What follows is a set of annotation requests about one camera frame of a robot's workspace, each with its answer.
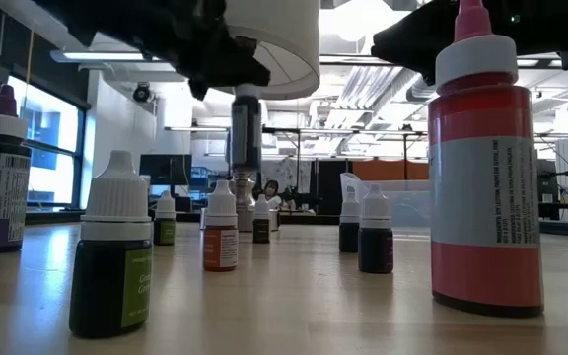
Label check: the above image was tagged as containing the black computer monitor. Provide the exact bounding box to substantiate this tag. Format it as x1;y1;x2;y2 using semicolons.
537;157;559;203
139;153;193;187

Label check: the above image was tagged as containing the small dark blue coloring bottle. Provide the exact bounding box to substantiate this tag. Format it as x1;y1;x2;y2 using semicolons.
338;190;362;254

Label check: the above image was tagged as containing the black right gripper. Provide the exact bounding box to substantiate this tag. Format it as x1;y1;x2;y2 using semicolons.
371;0;568;86

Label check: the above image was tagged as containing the large purple food coloring bottle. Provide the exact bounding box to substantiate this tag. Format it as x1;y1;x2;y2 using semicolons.
0;83;33;255

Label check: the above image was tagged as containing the person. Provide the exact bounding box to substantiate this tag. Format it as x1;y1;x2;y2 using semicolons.
258;179;285;211

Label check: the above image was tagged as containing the small orange food coloring bottle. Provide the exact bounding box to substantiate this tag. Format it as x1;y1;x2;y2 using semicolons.
202;179;240;273

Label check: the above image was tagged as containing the yellow hanging cord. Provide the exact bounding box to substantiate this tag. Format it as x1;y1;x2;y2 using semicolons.
21;27;36;117

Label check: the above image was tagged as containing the small green food coloring bottle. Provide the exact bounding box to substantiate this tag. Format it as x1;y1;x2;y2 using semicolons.
153;189;178;247
68;150;154;339

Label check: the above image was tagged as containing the fluorescent ceiling light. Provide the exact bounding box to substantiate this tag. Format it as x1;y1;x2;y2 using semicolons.
49;47;162;64

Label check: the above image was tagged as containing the small purple food coloring bottle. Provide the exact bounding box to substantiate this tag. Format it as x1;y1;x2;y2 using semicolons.
357;182;395;275

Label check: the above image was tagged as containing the black background robot stand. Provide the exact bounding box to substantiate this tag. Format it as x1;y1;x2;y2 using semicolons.
537;167;568;221

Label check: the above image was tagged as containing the clear plastic bin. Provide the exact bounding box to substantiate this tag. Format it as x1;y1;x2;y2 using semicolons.
340;172;433;233

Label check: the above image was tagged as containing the small black food coloring bottle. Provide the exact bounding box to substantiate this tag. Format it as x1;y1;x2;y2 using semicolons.
252;193;271;245

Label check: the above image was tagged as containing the black ceiling camera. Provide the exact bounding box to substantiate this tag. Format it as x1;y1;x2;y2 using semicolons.
132;82;153;104

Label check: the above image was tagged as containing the large window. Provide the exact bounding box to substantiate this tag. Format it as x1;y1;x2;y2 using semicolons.
0;73;86;208

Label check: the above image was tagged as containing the silver table lamp white shade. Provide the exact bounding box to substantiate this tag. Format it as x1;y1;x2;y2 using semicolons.
214;0;322;233

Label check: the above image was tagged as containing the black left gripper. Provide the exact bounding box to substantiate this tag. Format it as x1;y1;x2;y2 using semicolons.
135;0;271;102

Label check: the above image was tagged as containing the large pink food coloring bottle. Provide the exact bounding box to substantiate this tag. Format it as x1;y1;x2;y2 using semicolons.
427;0;545;319

